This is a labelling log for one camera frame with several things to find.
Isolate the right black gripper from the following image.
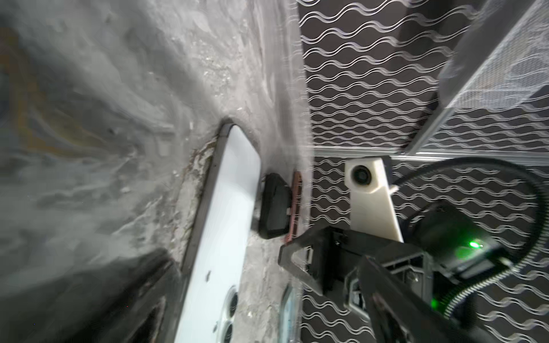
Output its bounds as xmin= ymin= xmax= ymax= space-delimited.
xmin=278 ymin=227 xmax=433 ymax=307

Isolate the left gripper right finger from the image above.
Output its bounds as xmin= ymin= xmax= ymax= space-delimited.
xmin=357 ymin=257 xmax=485 ymax=342

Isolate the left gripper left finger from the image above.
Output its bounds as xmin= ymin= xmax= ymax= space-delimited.
xmin=67 ymin=252 xmax=183 ymax=342

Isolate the black phone case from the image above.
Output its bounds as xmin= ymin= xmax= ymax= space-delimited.
xmin=258 ymin=173 xmax=293 ymax=240

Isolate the pink phone case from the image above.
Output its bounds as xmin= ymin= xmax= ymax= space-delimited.
xmin=285 ymin=171 xmax=303 ymax=244

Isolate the white phone face down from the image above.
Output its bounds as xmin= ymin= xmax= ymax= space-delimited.
xmin=174 ymin=123 xmax=261 ymax=342

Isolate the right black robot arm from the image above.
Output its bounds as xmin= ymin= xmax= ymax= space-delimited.
xmin=278 ymin=157 xmax=548 ymax=335

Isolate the light blue phone case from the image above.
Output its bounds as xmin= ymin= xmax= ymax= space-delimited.
xmin=278 ymin=284 xmax=301 ymax=343

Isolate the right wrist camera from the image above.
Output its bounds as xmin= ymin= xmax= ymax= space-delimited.
xmin=345 ymin=156 xmax=404 ymax=242

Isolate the white wire mesh basket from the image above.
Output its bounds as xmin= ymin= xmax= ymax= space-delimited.
xmin=404 ymin=1 xmax=548 ymax=155

